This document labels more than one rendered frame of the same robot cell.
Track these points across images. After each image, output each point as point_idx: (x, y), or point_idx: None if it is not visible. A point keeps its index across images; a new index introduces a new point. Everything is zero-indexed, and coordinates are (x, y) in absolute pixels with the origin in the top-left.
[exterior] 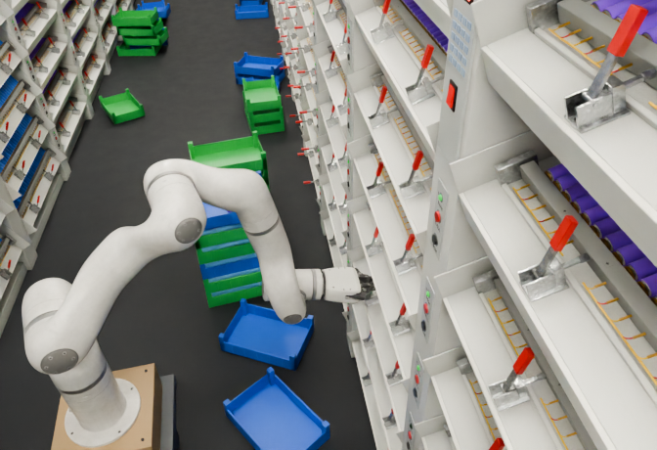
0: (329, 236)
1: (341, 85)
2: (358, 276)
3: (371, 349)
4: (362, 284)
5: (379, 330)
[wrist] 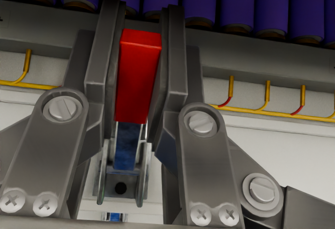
0: None
1: None
2: (45, 210)
3: (132, 218)
4: (200, 195)
5: (310, 181)
